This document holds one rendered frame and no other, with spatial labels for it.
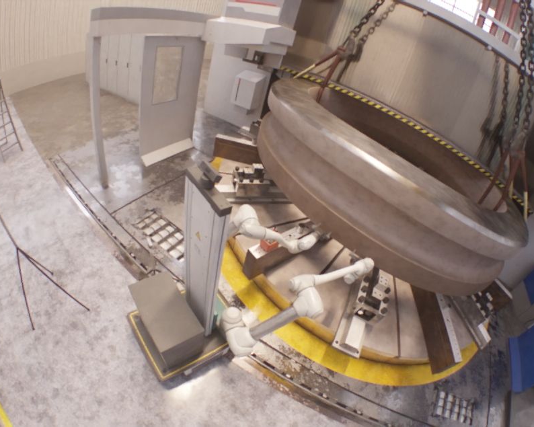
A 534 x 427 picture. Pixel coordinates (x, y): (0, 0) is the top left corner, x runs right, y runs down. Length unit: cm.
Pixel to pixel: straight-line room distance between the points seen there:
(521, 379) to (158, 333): 561
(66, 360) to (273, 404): 203
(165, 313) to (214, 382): 98
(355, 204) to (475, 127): 362
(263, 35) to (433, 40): 314
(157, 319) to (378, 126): 606
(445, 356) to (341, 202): 210
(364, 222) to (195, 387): 222
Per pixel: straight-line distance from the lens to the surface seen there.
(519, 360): 583
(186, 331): 170
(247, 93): 592
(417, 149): 664
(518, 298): 715
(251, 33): 401
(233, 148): 424
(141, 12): 383
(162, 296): 182
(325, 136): 232
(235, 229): 198
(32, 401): 295
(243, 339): 180
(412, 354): 312
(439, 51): 528
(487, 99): 545
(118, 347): 264
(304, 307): 163
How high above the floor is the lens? 243
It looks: 39 degrees down
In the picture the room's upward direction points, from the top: 18 degrees clockwise
